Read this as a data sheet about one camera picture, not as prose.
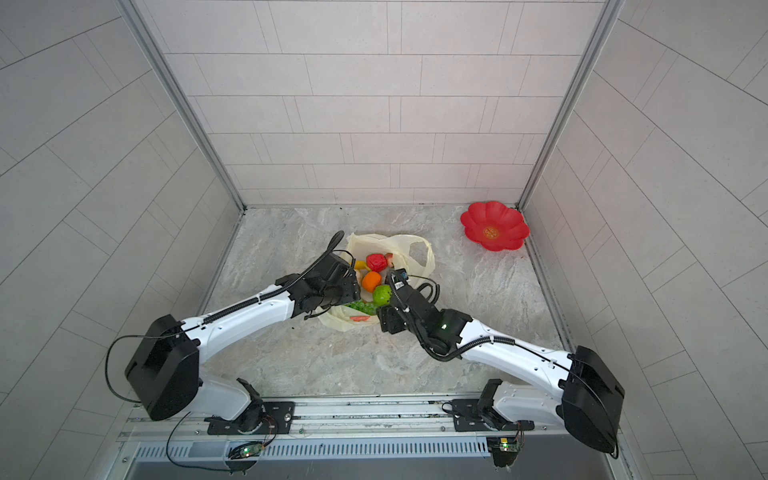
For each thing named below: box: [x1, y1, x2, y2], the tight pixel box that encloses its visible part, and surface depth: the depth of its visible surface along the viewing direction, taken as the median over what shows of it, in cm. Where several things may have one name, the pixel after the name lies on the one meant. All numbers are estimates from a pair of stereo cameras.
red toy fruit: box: [366, 253, 388, 273], surface depth 97 cm
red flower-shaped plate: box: [460, 201, 530, 252], surface depth 112 cm
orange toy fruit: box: [362, 271, 382, 293], surface depth 91 cm
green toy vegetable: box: [344, 300, 378, 316], surface depth 90 cm
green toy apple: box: [373, 284, 392, 306], surface depth 89 cm
